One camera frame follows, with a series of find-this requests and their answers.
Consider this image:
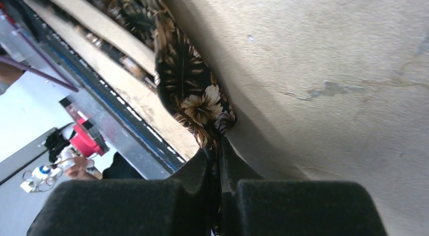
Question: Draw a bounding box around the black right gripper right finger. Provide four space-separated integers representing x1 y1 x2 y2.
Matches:
220 138 387 236

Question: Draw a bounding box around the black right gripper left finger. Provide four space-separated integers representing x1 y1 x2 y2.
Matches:
27 151 210 236

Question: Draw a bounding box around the brown floral tie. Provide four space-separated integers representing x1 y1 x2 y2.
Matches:
86 0 238 235

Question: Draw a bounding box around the person hand in background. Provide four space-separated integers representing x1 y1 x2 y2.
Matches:
64 156 103 180

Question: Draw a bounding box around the red emergency stop button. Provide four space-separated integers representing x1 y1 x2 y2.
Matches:
59 97 109 158

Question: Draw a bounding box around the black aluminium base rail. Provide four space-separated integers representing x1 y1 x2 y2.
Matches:
1 0 186 179

